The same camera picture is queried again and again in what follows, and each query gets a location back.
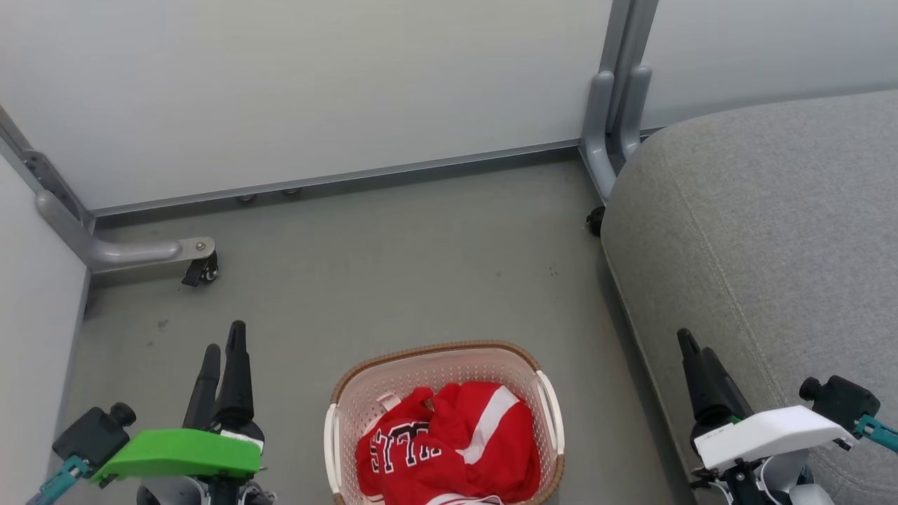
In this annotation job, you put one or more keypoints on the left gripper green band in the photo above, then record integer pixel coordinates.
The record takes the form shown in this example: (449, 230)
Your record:
(182, 452)

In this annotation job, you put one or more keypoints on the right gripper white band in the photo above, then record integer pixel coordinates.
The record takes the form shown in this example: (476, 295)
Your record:
(768, 435)

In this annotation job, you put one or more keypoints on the red jersey with lettering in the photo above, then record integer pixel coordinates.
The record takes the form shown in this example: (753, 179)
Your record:
(403, 452)

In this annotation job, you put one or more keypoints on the red shorts white stripe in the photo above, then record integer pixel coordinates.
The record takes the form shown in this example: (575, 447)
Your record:
(498, 428)

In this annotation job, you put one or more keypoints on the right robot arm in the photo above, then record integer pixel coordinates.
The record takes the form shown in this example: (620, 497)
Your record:
(789, 484)

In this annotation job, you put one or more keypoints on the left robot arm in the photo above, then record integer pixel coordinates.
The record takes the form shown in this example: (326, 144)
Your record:
(172, 492)

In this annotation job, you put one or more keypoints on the grey fabric sofa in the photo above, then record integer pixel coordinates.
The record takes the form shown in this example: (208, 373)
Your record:
(758, 231)

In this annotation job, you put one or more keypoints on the black caster wheel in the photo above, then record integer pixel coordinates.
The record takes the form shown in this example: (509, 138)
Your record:
(203, 270)
(596, 221)

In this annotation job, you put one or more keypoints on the grey partition foot with bolt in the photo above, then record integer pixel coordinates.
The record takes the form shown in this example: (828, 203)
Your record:
(126, 251)

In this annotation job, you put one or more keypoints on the white plastic laundry basket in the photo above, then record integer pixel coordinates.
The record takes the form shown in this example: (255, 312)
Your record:
(393, 382)

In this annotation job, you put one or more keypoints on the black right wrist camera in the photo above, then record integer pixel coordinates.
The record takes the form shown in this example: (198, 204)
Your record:
(842, 403)

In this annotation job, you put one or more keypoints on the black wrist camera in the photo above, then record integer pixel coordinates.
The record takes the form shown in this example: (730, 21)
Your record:
(842, 403)
(95, 435)

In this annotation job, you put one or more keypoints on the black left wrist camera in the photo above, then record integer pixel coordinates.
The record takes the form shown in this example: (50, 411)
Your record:
(95, 435)

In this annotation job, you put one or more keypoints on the teal right camera mount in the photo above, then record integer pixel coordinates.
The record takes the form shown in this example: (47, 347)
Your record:
(880, 431)

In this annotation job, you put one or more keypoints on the teal camera mount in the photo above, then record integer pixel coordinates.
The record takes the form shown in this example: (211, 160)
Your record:
(59, 484)
(880, 431)

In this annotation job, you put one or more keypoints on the teal left camera mount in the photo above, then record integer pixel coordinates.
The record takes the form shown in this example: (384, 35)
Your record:
(59, 484)

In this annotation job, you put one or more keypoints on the grey partition bottom rail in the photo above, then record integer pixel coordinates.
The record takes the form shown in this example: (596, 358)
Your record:
(337, 177)

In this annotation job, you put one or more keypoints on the grey partition post with bracket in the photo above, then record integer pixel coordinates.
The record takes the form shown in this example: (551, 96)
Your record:
(49, 179)

